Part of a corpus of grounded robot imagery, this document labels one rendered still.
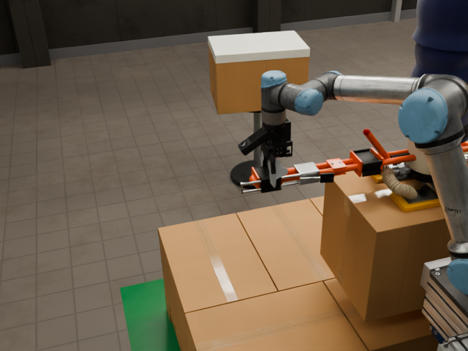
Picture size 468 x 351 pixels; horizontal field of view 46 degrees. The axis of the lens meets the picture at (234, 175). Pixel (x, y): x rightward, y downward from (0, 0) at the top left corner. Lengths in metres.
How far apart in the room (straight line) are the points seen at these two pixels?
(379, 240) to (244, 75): 1.96
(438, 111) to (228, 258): 1.42
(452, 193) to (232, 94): 2.36
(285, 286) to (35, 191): 2.40
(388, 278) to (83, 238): 2.21
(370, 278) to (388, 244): 0.14
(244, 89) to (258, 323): 1.80
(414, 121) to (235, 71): 2.29
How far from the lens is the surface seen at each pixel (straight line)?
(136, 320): 3.04
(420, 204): 1.94
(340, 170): 1.85
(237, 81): 3.56
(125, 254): 3.47
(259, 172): 1.78
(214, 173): 4.17
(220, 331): 2.19
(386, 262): 1.92
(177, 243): 2.60
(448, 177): 1.40
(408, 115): 1.36
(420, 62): 1.85
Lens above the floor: 2.13
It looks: 31 degrees down
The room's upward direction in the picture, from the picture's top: 1 degrees counter-clockwise
